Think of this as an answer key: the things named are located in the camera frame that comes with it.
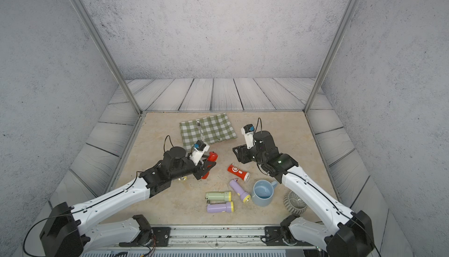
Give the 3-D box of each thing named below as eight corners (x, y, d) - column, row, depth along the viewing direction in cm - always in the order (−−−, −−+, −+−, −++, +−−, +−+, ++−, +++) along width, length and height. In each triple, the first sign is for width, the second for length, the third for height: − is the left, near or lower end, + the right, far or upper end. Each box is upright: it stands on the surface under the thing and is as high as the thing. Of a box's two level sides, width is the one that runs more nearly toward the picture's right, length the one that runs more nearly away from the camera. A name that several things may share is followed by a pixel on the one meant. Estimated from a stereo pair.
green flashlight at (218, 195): (206, 202, 84) (205, 199, 81) (206, 194, 87) (205, 191, 84) (231, 202, 84) (231, 199, 81) (231, 194, 87) (231, 191, 83)
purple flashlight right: (244, 204, 83) (245, 202, 81) (228, 184, 89) (228, 181, 87) (251, 199, 85) (251, 196, 82) (234, 179, 91) (234, 176, 89)
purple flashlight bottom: (207, 213, 81) (206, 210, 78) (208, 204, 84) (207, 201, 81) (234, 213, 81) (234, 210, 78) (234, 204, 84) (234, 201, 81)
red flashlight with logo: (227, 170, 95) (227, 166, 92) (231, 165, 97) (231, 161, 94) (246, 183, 90) (246, 179, 87) (250, 177, 92) (250, 174, 89)
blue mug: (252, 206, 83) (254, 200, 76) (250, 187, 89) (252, 179, 83) (276, 206, 83) (280, 200, 76) (273, 186, 89) (276, 179, 83)
